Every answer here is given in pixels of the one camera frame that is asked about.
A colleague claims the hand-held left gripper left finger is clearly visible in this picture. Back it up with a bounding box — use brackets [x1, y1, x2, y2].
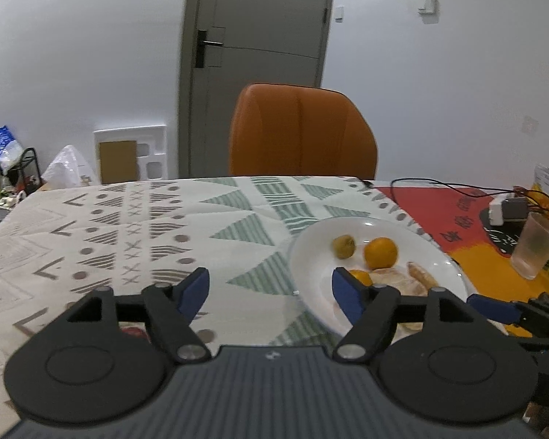
[66, 266, 212, 365]

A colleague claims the frosted plastic cup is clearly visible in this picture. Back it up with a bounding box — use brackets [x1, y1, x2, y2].
[511, 212, 549, 281]

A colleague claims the white foam packaging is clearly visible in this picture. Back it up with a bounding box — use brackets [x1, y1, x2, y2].
[93, 124, 168, 185]

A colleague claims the red printed mat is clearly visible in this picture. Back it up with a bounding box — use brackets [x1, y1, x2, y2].
[374, 185, 549, 345]

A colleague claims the white plastic bag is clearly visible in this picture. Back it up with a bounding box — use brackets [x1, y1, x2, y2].
[41, 145, 97, 188]

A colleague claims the small brown kiwi fruit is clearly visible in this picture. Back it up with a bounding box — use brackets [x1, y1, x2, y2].
[332, 234, 357, 259]

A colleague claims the black door lock handle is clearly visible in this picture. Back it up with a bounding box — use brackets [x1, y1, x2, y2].
[195, 29, 224, 69]

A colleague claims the orange chair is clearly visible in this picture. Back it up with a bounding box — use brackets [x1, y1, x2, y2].
[228, 83, 378, 180]

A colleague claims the white power adapter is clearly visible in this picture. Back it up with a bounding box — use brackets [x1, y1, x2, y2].
[488, 193, 530, 228]

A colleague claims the white enamel plate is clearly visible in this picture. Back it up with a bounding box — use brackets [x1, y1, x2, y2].
[288, 217, 468, 337]

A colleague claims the large orange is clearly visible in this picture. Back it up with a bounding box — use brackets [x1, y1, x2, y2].
[364, 237, 399, 270]

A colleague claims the patterned tablecloth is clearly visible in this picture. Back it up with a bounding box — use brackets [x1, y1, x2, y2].
[0, 176, 445, 422]

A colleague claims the blue plastic bag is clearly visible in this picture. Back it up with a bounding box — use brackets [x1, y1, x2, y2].
[0, 125, 24, 175]

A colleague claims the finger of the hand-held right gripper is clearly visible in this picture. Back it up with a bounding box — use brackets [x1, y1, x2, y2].
[467, 293, 538, 330]

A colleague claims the black cable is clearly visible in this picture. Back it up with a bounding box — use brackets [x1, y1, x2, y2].
[359, 177, 549, 214]

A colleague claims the black wire rack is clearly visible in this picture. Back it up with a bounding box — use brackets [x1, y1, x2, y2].
[0, 147, 40, 194]

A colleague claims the small orange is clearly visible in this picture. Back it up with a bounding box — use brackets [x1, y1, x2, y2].
[348, 269, 375, 288]

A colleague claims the brown cardboard sheet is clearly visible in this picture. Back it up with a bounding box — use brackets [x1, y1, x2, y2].
[99, 140, 139, 184]

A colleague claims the grey door with lock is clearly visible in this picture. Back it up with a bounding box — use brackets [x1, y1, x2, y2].
[178, 0, 338, 179]

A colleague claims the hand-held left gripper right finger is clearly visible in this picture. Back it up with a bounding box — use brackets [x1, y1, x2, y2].
[332, 268, 482, 365]

